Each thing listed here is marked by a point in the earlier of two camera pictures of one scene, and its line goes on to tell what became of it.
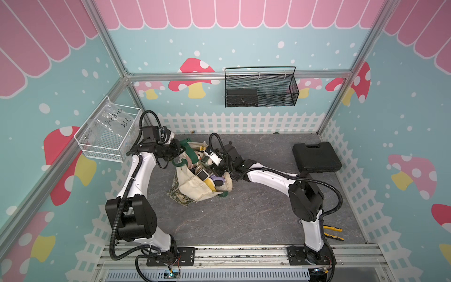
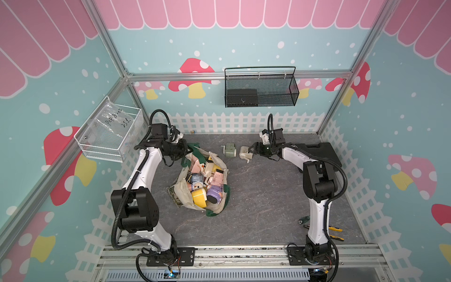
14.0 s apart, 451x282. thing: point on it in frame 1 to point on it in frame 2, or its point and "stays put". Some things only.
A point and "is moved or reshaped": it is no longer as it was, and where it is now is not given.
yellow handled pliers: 330,236 stays put
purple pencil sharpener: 218,181 to 214,194
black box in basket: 242,97 stays put
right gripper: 215,168 to 257,150
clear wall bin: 110,131 stays put
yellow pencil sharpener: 211,184 to 199,197
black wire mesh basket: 263,86 stays put
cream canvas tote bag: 192,181 is moved or reshaped
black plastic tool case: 316,158 stays put
